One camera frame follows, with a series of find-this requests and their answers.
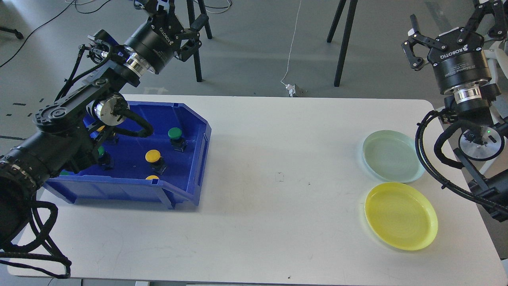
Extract black tripod right legs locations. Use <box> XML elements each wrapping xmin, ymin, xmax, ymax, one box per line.
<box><xmin>326</xmin><ymin>0</ymin><xmax>358</xmax><ymax>87</ymax></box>

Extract black floor cables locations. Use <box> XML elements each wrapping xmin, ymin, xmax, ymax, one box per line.
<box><xmin>0</xmin><ymin>0</ymin><xmax>233</xmax><ymax>68</ymax></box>

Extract pale green plate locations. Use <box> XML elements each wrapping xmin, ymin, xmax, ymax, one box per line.
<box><xmin>360</xmin><ymin>130</ymin><xmax>425</xmax><ymax>183</ymax></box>

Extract black tripod legs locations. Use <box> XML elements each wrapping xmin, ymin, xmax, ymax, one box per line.
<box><xmin>187</xmin><ymin>0</ymin><xmax>213</xmax><ymax>83</ymax></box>
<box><xmin>326</xmin><ymin>0</ymin><xmax>358</xmax><ymax>87</ymax></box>

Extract black tripod left legs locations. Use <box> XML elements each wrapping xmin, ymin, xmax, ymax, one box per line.
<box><xmin>187</xmin><ymin>0</ymin><xmax>213</xmax><ymax>83</ymax></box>

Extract white cable with plug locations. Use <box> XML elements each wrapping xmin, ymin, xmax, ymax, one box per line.
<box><xmin>280</xmin><ymin>0</ymin><xmax>308</xmax><ymax>97</ymax></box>

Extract yellow plate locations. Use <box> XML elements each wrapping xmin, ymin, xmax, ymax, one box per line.
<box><xmin>364</xmin><ymin>182</ymin><xmax>439</xmax><ymax>251</ymax></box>

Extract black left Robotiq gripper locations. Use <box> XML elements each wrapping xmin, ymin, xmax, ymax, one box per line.
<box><xmin>125</xmin><ymin>0</ymin><xmax>209</xmax><ymax>74</ymax></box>

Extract blue plastic storage bin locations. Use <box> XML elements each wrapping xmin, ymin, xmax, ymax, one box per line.
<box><xmin>44</xmin><ymin>101</ymin><xmax>211</xmax><ymax>209</ymax></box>

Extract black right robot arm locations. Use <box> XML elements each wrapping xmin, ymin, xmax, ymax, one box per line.
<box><xmin>402</xmin><ymin>0</ymin><xmax>508</xmax><ymax>222</ymax></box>

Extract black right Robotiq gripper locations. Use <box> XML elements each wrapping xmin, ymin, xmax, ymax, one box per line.
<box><xmin>402</xmin><ymin>0</ymin><xmax>508</xmax><ymax>95</ymax></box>

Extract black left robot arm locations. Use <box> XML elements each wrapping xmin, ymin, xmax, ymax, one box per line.
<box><xmin>0</xmin><ymin>0</ymin><xmax>212</xmax><ymax>279</ymax></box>

